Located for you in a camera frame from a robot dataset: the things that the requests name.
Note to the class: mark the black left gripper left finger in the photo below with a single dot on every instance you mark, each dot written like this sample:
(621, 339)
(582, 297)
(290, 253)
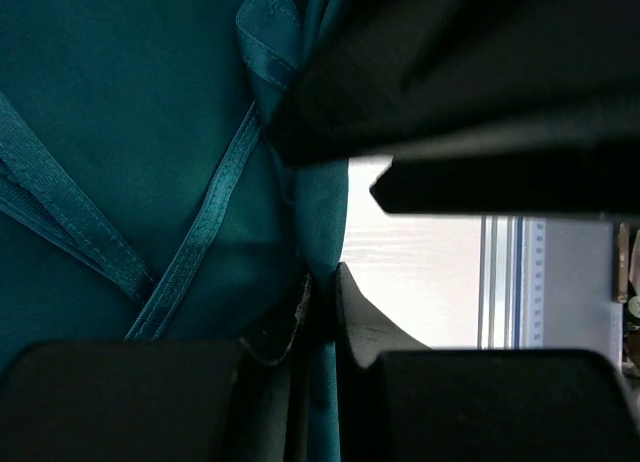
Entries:
(244, 399)

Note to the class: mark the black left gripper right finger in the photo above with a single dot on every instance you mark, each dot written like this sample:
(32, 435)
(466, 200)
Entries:
(402, 401)

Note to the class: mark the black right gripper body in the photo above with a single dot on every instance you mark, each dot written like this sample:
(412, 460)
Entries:
(486, 107)

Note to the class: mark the teal cloth napkin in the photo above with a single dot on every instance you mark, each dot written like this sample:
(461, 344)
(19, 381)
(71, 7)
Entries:
(141, 198)

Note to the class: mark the white slotted cable duct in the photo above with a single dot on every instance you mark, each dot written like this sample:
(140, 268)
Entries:
(533, 283)

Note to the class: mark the aluminium front rail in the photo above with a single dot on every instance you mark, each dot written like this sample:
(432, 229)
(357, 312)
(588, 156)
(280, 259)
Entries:
(500, 278)

